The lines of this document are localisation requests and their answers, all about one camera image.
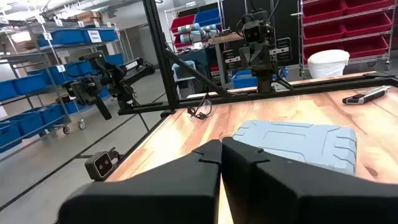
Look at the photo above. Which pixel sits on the black aluminium table frame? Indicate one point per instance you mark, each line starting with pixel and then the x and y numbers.
pixel 163 62

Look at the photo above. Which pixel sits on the cardboard box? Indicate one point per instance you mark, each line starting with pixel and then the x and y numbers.
pixel 88 17

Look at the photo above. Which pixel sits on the blue storage bin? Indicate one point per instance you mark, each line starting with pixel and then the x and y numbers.
pixel 206 17
pixel 244 81
pixel 109 35
pixel 29 84
pixel 51 114
pixel 9 137
pixel 74 68
pixel 28 123
pixel 7 91
pixel 56 77
pixel 65 37
pixel 115 59

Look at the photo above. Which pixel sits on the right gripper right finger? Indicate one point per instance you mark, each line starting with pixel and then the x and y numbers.
pixel 311 199

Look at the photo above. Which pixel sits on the red storage bin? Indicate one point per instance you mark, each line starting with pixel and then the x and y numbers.
pixel 365 46
pixel 367 26
pixel 182 23
pixel 317 51
pixel 370 4
pixel 323 33
pixel 323 7

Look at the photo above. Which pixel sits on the wooden workbench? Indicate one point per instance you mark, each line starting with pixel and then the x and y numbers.
pixel 224 39

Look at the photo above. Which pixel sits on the grey metal shelving unit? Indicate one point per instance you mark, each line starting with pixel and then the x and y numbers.
pixel 28 57

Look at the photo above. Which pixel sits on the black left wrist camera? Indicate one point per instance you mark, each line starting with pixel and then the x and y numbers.
pixel 252 32

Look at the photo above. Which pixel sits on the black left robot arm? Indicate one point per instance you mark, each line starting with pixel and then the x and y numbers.
pixel 265 82

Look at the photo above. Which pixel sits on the white trash bin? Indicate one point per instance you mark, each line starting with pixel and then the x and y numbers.
pixel 326 65

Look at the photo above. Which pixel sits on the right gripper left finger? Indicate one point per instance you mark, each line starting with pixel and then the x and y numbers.
pixel 155 199

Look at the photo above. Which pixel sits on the light blue crate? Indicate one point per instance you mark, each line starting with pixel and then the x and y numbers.
pixel 183 70

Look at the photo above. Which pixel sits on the grey black utility knife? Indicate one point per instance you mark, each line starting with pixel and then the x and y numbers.
pixel 367 96

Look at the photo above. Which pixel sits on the black table-level camera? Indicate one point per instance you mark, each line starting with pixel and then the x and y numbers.
pixel 101 165

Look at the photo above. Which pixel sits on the grey plastic tool case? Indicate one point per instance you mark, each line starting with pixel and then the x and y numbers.
pixel 295 143

